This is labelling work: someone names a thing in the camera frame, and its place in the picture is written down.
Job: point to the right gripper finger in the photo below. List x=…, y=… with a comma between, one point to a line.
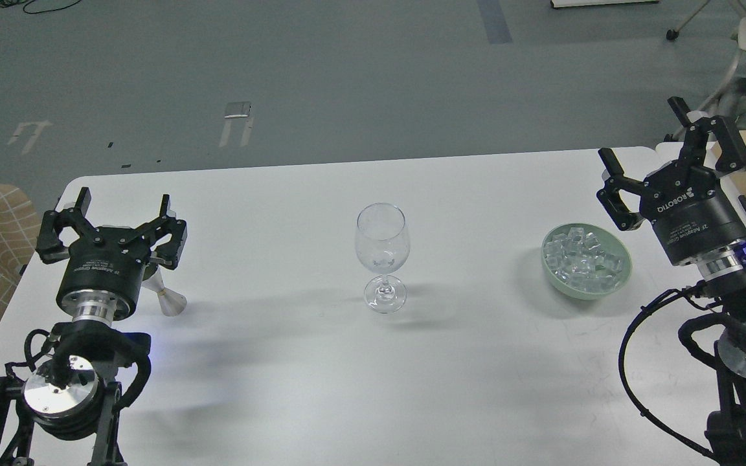
x=693, y=152
x=609, y=196

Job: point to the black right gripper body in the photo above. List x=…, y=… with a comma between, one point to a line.
x=689, y=212

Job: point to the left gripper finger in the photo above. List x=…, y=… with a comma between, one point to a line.
x=49, y=247
x=159, y=241

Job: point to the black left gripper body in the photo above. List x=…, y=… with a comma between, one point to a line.
x=114, y=268

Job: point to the steel jigger measuring cup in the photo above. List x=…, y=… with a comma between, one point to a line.
x=171, y=303

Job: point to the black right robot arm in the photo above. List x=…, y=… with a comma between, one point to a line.
x=717, y=338

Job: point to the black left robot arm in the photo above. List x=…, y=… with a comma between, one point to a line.
x=76, y=378

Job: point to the green bowl of ice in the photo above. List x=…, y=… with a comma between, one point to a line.
x=584, y=261

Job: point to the clear wine glass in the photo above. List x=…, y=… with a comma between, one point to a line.
x=382, y=245

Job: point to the white office chair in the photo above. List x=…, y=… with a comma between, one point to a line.
x=701, y=57

